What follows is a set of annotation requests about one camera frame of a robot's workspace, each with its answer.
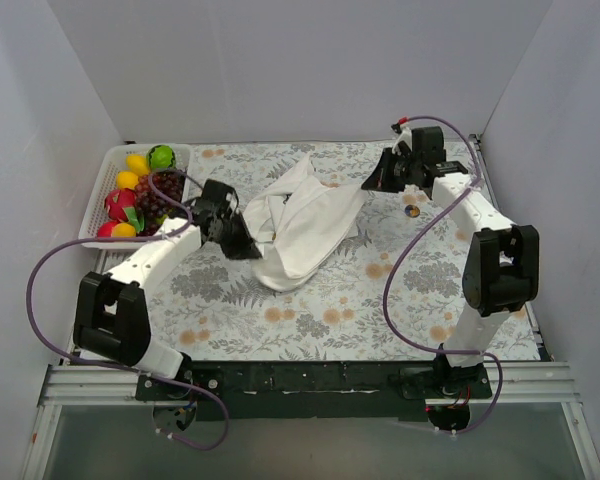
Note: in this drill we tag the green toy watermelon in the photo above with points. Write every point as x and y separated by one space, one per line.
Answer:
161 157

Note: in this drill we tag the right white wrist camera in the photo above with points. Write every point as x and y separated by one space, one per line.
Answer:
403 133

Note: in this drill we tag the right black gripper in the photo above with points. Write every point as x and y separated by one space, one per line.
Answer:
395 170

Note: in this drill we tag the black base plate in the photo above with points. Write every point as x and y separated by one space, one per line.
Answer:
316 389

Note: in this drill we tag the purple toy grape bunch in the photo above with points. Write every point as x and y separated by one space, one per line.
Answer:
151 208

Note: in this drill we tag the round blue yellow brooch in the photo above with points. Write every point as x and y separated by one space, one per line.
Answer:
412 211

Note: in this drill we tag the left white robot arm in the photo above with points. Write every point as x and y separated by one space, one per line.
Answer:
112 318

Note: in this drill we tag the red yellow toy mango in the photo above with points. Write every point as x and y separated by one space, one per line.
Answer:
114 229

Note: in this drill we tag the red toy dragon fruit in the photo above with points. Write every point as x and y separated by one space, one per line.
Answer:
119 203

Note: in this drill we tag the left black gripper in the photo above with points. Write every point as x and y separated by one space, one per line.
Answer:
230 232

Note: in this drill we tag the yellow toy lemon lower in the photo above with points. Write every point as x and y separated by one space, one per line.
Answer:
126 180

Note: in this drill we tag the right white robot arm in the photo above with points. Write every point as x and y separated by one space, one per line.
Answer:
501 272

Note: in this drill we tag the yellow toy lemon upper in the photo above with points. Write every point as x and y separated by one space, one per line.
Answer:
138 165

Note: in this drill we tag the white t-shirt with flower print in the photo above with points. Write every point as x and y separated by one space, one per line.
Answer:
297 223

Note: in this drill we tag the aluminium frame rail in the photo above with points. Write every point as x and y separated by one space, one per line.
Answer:
523 382

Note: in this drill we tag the yellow toy lemon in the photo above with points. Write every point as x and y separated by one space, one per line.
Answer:
138 165
126 180

